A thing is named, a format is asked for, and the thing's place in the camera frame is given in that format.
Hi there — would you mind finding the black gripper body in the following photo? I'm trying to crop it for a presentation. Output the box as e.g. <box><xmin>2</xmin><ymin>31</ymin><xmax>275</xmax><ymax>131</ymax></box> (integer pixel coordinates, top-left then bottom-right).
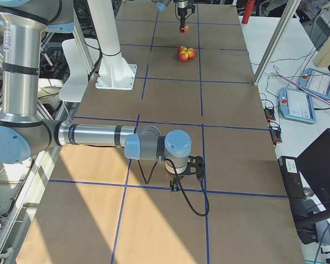
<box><xmin>178</xmin><ymin>156</ymin><xmax>205</xmax><ymax>176</ymax></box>
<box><xmin>176</xmin><ymin>2</ymin><xmax>195</xmax><ymax>14</ymax></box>

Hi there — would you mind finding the red yellow apple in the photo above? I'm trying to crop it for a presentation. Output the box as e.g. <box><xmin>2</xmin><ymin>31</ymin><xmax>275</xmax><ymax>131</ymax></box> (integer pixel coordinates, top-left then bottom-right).
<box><xmin>178</xmin><ymin>51</ymin><xmax>189</xmax><ymax>62</ymax></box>
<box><xmin>187</xmin><ymin>48</ymin><xmax>196</xmax><ymax>58</ymax></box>
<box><xmin>178</xmin><ymin>46</ymin><xmax>188</xmax><ymax>53</ymax></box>
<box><xmin>179</xmin><ymin>25</ymin><xmax>189</xmax><ymax>34</ymax></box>

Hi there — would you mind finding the red yellow apple back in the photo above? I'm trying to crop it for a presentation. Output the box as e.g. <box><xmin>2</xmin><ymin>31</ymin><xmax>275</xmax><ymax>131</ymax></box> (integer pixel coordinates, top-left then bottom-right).
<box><xmin>178</xmin><ymin>46</ymin><xmax>188</xmax><ymax>53</ymax></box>

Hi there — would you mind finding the red yellow apple front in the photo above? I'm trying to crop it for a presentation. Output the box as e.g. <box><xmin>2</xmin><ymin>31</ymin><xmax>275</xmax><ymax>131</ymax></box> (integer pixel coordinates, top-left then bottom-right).
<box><xmin>178</xmin><ymin>51</ymin><xmax>189</xmax><ymax>62</ymax></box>

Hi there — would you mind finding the red cylinder bottle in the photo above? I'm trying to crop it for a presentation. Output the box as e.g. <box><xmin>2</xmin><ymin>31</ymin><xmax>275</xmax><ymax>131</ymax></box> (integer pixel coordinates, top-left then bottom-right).
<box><xmin>241</xmin><ymin>0</ymin><xmax>255</xmax><ymax>24</ymax></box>

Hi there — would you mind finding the black orange relay box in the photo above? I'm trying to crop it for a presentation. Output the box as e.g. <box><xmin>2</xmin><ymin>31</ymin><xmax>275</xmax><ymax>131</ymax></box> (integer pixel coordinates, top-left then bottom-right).
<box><xmin>264</xmin><ymin>107</ymin><xmax>276</xmax><ymax>122</ymax></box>
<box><xmin>269</xmin><ymin>126</ymin><xmax>282</xmax><ymax>145</ymax></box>

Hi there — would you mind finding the black desktop box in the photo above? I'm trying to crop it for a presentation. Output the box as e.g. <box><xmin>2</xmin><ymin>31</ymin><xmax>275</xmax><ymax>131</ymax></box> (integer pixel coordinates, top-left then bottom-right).
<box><xmin>278</xmin><ymin>156</ymin><xmax>306</xmax><ymax>199</ymax></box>

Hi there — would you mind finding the blue teach pendant near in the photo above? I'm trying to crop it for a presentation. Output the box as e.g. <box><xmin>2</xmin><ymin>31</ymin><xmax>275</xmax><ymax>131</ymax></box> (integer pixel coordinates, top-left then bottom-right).
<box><xmin>279</xmin><ymin>87</ymin><xmax>316</xmax><ymax>124</ymax></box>

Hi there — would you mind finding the blue teach pendant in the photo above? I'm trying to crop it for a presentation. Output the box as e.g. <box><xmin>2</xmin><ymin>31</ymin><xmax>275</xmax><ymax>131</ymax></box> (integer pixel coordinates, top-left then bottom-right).
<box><xmin>279</xmin><ymin>87</ymin><xmax>316</xmax><ymax>124</ymax></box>
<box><xmin>299</xmin><ymin>68</ymin><xmax>330</xmax><ymax>99</ymax></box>

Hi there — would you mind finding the pink grabber stick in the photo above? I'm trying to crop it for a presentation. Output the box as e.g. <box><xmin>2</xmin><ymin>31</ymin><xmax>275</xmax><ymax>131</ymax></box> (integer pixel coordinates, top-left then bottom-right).
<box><xmin>272</xmin><ymin>70</ymin><xmax>330</xmax><ymax>111</ymax></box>

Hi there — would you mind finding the black laptop monitor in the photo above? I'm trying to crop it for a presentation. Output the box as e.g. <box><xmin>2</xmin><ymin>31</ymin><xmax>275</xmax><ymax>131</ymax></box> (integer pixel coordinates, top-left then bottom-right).
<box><xmin>296</xmin><ymin>128</ymin><xmax>330</xmax><ymax>208</ymax></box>

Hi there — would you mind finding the person in grey shirt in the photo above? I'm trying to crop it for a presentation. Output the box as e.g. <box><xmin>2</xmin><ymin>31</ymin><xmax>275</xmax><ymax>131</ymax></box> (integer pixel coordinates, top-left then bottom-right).
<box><xmin>296</xmin><ymin>0</ymin><xmax>330</xmax><ymax>23</ymax></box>

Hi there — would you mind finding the white chair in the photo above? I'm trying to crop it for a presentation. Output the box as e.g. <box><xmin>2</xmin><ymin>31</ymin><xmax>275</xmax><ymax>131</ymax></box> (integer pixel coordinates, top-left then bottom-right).
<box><xmin>59</xmin><ymin>38</ymin><xmax>89</xmax><ymax>102</ymax></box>

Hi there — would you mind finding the blue teach pendant far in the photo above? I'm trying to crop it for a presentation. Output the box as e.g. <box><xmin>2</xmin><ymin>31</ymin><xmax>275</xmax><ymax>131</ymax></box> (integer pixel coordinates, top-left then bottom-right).
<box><xmin>299</xmin><ymin>68</ymin><xmax>330</xmax><ymax>99</ymax></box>

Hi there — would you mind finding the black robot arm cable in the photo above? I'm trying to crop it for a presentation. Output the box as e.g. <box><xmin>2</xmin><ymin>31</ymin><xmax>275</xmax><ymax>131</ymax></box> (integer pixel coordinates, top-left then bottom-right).
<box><xmin>137</xmin><ymin>158</ymin><xmax>211</xmax><ymax>217</ymax></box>

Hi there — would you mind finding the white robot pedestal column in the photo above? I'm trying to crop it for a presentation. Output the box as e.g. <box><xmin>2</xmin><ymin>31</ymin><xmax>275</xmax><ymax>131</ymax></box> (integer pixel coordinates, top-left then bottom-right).
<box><xmin>87</xmin><ymin>0</ymin><xmax>137</xmax><ymax>90</ymax></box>

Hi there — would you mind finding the aluminium frame post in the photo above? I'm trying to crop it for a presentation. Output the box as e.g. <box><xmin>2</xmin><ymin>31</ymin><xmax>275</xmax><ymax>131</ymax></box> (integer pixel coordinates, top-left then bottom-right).
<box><xmin>252</xmin><ymin>0</ymin><xmax>300</xmax><ymax>85</ymax></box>

